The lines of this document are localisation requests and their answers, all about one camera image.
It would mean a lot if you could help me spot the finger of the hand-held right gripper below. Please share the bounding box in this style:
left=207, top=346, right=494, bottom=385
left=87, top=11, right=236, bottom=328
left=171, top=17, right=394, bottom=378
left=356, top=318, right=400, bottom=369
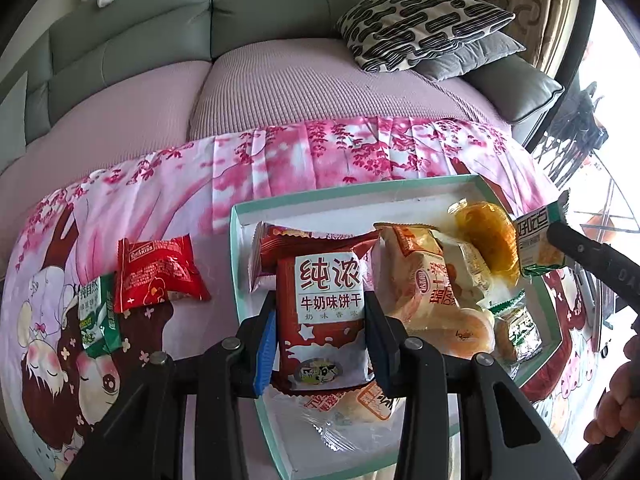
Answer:
left=546, top=221, right=640, bottom=313

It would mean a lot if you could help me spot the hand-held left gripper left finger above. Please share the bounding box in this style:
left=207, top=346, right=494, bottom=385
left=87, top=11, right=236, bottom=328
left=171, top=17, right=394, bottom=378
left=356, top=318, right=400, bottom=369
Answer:
left=62, top=291, right=278, bottom=480

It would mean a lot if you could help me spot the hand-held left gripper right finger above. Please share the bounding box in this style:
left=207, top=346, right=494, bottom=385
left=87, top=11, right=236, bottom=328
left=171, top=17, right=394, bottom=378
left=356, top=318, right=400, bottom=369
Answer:
left=365, top=294, right=568, bottom=480

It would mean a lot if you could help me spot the red white biscuit packet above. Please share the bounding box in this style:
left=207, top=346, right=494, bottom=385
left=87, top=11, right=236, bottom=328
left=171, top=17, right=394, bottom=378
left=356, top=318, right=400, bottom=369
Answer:
left=271, top=247, right=377, bottom=397

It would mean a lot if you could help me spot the round golden pastry packet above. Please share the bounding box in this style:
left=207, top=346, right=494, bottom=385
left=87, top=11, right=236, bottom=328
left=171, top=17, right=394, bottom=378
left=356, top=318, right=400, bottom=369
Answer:
left=435, top=307, right=497, bottom=361

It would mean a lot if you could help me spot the orange yellow bread packet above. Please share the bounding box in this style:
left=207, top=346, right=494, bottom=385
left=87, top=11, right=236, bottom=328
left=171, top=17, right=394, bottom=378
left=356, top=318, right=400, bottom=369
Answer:
left=446, top=200, right=522, bottom=287

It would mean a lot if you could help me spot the green cartoon cow biscuit packet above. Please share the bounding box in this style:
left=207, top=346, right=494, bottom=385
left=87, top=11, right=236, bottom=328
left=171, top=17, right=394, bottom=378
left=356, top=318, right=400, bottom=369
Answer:
left=490, top=292, right=544, bottom=367

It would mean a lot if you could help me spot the dark red snack packet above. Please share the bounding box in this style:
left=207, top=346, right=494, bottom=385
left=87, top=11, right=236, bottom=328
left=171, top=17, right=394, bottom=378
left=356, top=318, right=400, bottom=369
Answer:
left=248, top=221, right=381, bottom=293

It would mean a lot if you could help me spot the pale yellow cake packet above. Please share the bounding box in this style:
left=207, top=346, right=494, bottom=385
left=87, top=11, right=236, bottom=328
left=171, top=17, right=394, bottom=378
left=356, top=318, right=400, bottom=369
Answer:
left=432, top=230, right=496, bottom=311

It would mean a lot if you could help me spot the teal cardboard box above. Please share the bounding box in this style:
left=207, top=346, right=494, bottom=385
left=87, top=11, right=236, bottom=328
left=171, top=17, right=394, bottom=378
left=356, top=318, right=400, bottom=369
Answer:
left=229, top=174, right=563, bottom=480

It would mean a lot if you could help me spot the person's right hand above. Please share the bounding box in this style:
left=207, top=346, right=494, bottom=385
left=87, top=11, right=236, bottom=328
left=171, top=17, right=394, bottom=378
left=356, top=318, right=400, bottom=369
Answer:
left=584, top=329, right=640, bottom=446

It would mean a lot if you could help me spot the black metal rack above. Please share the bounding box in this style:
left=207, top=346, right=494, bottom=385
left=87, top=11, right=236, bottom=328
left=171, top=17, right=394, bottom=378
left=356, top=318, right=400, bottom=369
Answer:
left=530, top=85, right=611, bottom=186

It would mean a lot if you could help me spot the red flower snack packet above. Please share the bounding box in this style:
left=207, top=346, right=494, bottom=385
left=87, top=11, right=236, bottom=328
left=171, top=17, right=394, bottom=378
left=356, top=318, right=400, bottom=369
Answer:
left=113, top=233, right=212, bottom=314

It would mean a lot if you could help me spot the green white biscuit packet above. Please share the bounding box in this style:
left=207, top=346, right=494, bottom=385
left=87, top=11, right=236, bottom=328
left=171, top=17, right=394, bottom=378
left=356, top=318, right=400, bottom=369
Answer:
left=76, top=274, right=132, bottom=359

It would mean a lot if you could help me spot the pink printed blanket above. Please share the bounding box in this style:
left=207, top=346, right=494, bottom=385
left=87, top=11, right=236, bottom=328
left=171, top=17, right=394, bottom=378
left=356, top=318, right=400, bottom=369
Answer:
left=0, top=115, right=601, bottom=480

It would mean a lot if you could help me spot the plain grey pillow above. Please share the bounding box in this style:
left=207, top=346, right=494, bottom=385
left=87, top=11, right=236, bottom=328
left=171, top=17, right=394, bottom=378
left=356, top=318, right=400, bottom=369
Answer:
left=415, top=30, right=527, bottom=81

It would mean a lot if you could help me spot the beige patterned curtain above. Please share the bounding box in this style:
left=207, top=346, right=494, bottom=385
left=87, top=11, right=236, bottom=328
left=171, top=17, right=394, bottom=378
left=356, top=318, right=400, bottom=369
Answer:
left=402, top=0, right=588, bottom=73

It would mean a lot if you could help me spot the pink sofa cover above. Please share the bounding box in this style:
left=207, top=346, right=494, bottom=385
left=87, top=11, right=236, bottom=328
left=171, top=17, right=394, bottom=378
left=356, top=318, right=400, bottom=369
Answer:
left=0, top=37, right=513, bottom=181

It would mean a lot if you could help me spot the black white patterned pillow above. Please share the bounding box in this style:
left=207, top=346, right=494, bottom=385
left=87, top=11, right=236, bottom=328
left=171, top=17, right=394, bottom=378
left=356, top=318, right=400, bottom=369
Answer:
left=335, top=0, right=516, bottom=73

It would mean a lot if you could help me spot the grey-green sofa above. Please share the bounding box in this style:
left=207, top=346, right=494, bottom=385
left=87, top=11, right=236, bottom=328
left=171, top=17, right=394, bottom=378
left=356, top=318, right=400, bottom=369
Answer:
left=0, top=0, right=566, bottom=176

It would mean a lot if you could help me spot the light grey cushion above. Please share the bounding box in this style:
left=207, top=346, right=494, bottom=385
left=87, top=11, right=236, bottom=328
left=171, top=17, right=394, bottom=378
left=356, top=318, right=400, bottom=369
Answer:
left=0, top=71, right=29, bottom=153

